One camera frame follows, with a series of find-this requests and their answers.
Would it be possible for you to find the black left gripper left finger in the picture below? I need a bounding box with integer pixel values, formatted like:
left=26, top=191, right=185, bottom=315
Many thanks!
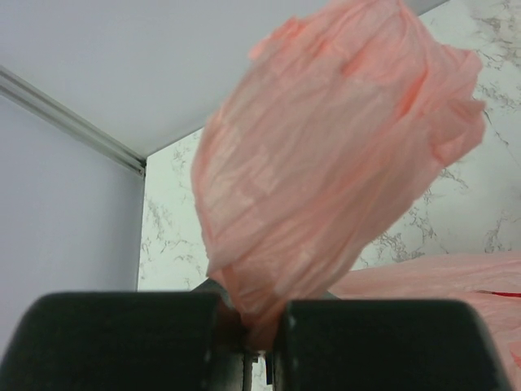
left=1, top=280, right=252, bottom=390

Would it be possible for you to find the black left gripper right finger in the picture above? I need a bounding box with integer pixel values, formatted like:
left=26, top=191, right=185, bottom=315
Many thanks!
left=266, top=298, right=516, bottom=390

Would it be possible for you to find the pink plastic bag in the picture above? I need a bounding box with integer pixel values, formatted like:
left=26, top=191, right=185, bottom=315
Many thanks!
left=191, top=1, right=520, bottom=383

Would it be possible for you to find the red fake fruit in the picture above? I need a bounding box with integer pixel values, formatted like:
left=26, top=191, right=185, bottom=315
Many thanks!
left=478, top=290, right=521, bottom=298

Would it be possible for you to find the left aluminium frame post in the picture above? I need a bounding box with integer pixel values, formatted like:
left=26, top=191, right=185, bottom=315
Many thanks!
left=1, top=65, right=147, bottom=178

